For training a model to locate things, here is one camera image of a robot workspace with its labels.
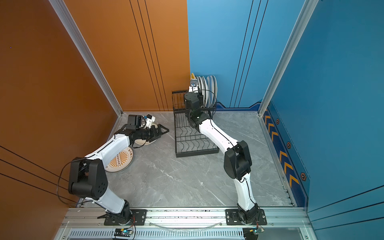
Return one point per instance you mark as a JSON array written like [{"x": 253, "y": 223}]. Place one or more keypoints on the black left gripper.
[{"x": 156, "y": 135}]

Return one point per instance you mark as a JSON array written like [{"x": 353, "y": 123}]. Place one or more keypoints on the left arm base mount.
[{"x": 137, "y": 218}]

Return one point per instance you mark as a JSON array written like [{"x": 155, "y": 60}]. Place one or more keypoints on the red green rimmed plate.
[{"x": 203, "y": 87}]

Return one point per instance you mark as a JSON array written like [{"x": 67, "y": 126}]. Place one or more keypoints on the white plate red characters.
[{"x": 199, "y": 85}]

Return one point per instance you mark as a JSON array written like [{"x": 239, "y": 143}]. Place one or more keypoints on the green circuit board right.
[{"x": 252, "y": 233}]

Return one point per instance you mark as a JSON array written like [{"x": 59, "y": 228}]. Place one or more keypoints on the aluminium corner post left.
[{"x": 75, "y": 34}]

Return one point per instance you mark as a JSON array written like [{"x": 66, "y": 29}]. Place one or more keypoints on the blue striped plate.
[
  {"x": 215, "y": 91},
  {"x": 210, "y": 94}
]

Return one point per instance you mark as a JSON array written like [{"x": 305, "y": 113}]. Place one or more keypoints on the green cloud pattern plate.
[{"x": 206, "y": 92}]

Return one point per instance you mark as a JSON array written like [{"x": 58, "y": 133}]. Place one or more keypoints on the black wire dish rack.
[{"x": 188, "y": 141}]

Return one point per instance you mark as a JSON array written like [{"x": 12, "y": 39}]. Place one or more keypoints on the aluminium corner post right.
[{"x": 292, "y": 43}]

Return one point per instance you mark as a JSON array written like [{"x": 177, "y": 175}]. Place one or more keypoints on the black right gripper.
[{"x": 186, "y": 97}]

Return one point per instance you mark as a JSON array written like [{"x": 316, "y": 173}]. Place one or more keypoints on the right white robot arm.
[{"x": 237, "y": 157}]

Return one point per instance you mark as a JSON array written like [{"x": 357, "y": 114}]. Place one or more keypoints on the cream floral plate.
[{"x": 154, "y": 138}]

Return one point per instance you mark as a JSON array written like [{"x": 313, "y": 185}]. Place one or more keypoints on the green circuit board left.
[{"x": 123, "y": 234}]

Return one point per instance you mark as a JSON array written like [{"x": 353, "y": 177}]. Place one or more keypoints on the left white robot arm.
[{"x": 88, "y": 179}]

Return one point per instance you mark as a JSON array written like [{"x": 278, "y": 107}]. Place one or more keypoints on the green circuit board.
[
  {"x": 123, "y": 234},
  {"x": 252, "y": 233}
]

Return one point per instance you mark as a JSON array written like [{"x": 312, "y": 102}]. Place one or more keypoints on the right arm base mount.
[{"x": 233, "y": 218}]

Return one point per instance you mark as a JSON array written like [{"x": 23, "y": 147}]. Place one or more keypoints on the aluminium front rail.
[{"x": 187, "y": 223}]

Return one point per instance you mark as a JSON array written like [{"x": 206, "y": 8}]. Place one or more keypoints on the aluminium corner post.
[
  {"x": 75, "y": 34},
  {"x": 292, "y": 43}
]

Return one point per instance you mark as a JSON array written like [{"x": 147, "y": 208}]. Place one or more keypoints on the orange sunburst plate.
[{"x": 122, "y": 160}]

